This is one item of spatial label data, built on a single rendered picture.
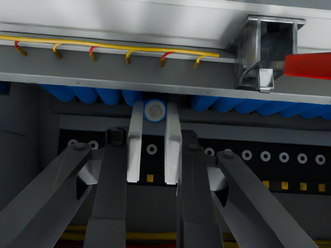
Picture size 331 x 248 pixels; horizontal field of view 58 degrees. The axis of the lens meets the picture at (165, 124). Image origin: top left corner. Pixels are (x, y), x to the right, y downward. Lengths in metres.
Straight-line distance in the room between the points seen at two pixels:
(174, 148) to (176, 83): 0.04
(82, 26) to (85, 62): 0.02
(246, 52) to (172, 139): 0.06
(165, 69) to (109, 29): 0.04
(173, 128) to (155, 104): 0.05
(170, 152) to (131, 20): 0.07
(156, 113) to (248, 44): 0.09
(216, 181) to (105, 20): 0.10
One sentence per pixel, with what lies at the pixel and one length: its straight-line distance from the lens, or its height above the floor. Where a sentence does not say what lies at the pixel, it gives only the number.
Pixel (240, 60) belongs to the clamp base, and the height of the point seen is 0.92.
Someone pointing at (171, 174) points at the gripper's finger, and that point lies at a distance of 0.17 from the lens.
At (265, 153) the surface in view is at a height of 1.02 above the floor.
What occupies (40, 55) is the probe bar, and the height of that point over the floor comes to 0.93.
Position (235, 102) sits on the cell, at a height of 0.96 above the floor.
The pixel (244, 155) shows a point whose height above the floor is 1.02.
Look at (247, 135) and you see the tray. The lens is 0.33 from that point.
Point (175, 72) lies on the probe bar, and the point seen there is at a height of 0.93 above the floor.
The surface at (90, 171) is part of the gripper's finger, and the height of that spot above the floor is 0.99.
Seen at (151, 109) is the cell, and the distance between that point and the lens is 0.22.
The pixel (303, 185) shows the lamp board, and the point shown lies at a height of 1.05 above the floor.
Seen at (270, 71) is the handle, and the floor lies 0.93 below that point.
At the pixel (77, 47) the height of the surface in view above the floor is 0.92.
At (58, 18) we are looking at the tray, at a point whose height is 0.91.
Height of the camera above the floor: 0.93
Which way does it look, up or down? 12 degrees up
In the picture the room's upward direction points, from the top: 175 degrees counter-clockwise
